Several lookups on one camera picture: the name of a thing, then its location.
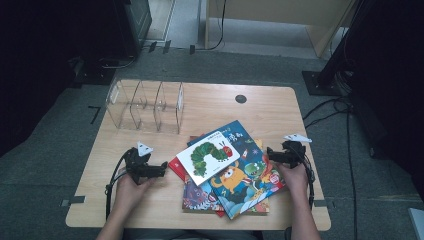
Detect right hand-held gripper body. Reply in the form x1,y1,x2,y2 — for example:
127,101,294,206
281,133,313,169

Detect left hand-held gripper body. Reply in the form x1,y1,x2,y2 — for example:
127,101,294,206
124,141,154,185

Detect red picture book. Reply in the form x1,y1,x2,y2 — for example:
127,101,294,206
168,134,227,218

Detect blue monster picture book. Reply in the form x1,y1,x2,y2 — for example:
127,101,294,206
186,119,287,220

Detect colourful animals picture book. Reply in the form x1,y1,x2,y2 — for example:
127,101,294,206
182,138,271,215

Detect white caterpillar picture book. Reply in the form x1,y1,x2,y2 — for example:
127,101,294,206
175,130,241,187

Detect clear acrylic book rack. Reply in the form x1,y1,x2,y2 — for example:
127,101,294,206
105,79,185,135

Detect person's right hand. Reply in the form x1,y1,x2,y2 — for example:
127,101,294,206
276,163,309,201

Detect person's left hand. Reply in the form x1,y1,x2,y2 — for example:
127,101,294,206
113,174,159,214

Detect grey tape strip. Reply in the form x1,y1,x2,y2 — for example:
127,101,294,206
60,195,87,207
313,199,336,209

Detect black stand pole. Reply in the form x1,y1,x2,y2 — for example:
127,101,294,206
316,0,368,88

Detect black cabinet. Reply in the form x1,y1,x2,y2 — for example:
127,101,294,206
113,0,153,58

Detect white box corner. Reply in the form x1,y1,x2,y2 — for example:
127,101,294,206
408,208,424,240

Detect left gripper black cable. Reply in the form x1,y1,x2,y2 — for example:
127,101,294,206
105,148,134,221

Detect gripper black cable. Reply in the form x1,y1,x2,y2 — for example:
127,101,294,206
293,141,316,211
105,148,134,221

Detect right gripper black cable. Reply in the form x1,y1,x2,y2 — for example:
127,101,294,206
293,141,316,211

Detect black floor cables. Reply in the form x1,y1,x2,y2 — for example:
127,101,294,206
301,94,359,240

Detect black stand base plate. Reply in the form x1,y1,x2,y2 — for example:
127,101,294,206
302,70,348,97

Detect black hanging cable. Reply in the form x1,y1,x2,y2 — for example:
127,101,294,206
194,0,228,52

